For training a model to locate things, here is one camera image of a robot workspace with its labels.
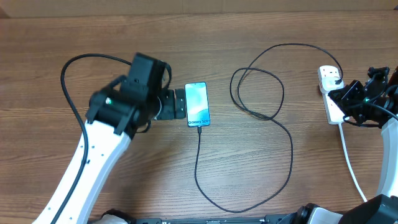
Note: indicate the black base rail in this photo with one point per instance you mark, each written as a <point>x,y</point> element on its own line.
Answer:
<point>268,219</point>

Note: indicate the white power strip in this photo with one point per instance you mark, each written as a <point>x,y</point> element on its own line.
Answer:
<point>333,114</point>

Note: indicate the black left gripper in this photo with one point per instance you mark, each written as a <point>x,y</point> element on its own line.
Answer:
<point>170,112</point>

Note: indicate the white charger plug adapter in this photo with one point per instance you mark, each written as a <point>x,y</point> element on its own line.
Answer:
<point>328,84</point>

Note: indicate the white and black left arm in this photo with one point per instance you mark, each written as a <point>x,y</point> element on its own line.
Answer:
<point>115,114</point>

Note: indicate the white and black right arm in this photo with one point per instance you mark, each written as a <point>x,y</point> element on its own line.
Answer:
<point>374,101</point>

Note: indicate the blue Galaxy smartphone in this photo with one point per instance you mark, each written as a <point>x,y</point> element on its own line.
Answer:
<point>197,107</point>

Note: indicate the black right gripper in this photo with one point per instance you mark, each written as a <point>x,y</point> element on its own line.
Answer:
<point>342,96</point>

